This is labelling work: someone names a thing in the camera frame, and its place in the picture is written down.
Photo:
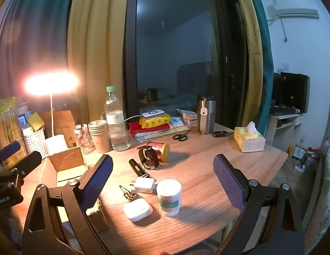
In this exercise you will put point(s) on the black wrist watch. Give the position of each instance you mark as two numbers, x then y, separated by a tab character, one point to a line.
148	157

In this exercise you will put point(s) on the stack of brown paper cups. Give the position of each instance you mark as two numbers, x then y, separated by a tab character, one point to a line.
99	138

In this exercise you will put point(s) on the stainless steel tumbler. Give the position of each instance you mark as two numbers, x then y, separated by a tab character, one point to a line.
206	119

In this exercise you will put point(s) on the white desk lamp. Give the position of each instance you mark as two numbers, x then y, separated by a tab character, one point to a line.
55	143

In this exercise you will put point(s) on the clear plastic jar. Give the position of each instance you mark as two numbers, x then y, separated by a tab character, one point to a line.
6	130

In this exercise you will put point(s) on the patterned bedding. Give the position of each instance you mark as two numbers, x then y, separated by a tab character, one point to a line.
327	186

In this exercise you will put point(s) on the black computer monitor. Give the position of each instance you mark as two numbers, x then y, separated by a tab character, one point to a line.
295	90

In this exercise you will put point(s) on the black flashlight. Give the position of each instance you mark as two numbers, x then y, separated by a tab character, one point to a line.
137	166

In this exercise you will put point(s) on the yellow-green sponge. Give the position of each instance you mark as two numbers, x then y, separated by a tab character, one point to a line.
34	120

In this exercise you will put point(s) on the white power bank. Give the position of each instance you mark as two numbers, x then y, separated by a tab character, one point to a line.
153	114

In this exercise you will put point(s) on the white air conditioner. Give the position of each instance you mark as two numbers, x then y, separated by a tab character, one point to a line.
295	13

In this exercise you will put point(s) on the small lit phone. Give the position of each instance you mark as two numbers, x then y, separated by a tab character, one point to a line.
21	120

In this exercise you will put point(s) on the small blue white packet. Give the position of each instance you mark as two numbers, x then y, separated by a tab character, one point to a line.
177	121

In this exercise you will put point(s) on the white charger plug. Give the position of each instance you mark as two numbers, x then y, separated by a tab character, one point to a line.
145	184

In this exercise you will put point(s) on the white earbuds case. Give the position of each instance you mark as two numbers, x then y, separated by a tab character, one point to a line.
137	209

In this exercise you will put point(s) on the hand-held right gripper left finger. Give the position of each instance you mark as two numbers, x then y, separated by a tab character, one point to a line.
98	180

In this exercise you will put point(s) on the red book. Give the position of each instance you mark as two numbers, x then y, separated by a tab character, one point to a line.
138	128

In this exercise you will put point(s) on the clear plastic water bottle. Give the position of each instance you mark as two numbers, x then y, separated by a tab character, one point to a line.
115	127

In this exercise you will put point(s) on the black computer tower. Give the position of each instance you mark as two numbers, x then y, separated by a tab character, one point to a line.
276	90

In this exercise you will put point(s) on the black-framed glass door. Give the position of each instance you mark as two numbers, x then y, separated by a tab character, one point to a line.
180	45

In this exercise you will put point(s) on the brown printed lamp carton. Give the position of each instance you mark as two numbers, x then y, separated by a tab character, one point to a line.
63	124

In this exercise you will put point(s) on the clear floral printed glass cup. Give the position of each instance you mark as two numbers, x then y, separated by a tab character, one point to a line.
83	138

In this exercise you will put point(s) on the yellow tissue box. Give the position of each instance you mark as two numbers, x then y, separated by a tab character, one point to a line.
248	139

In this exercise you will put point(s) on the metal key bunch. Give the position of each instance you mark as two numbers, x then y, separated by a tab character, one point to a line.
129	192

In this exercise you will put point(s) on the teal curtain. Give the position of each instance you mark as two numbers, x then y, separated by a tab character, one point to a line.
34	32
266	71

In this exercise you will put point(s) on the white plastic basket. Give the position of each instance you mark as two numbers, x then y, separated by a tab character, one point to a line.
34	143

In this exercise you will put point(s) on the floor clutter pile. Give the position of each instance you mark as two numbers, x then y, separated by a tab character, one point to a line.
300	155

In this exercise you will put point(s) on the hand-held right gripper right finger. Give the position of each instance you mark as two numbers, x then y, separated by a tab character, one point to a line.
228	183

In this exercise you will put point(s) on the yellow-green plastic bag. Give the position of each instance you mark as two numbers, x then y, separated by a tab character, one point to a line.
4	105

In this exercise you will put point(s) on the yellow wipes pack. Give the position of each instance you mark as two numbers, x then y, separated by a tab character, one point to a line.
154	122

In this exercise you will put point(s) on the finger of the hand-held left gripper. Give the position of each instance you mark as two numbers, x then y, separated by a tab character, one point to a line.
9	148
26	162

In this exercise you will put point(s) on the brown cardboard box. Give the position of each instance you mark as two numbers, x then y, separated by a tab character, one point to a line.
66	159

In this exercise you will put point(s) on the yellow curtain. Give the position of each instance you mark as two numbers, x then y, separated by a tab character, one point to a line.
251	58
98	45

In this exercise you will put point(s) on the black car key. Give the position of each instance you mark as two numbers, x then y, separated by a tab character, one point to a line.
220	133

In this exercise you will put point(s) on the stack of papers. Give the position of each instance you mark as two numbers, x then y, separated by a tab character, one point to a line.
159	134

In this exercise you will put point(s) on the white computer desk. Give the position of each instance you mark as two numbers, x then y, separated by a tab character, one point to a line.
284	127

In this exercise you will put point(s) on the white green-label pill bottle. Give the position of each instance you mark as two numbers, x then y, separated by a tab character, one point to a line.
169	199

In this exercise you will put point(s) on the stack of small white boxes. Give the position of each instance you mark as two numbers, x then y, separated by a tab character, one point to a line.
188	115

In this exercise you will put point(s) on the white wall socket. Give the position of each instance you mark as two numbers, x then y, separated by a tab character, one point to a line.
286	66

